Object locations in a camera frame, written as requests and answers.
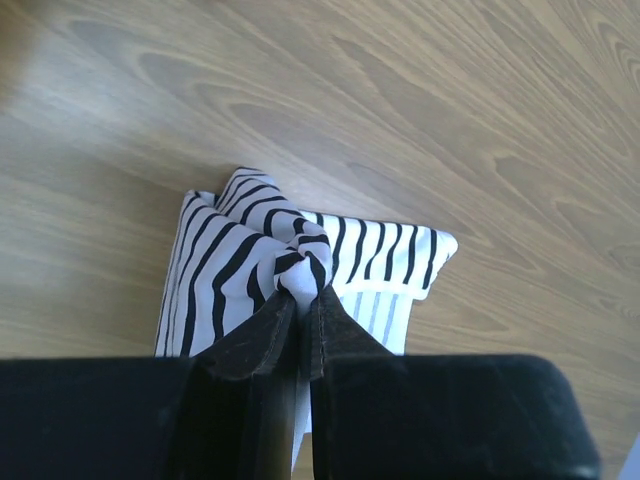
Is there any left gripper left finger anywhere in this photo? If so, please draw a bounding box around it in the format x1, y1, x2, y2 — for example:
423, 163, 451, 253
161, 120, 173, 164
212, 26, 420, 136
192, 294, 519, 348
195, 292, 295, 379

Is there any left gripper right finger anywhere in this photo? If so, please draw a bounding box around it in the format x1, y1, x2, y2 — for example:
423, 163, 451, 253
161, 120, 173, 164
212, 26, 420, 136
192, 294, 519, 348
304, 287, 392, 381

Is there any black white striped tank top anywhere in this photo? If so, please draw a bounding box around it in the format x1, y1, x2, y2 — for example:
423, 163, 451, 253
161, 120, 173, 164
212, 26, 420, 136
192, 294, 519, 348
155, 168, 458, 479

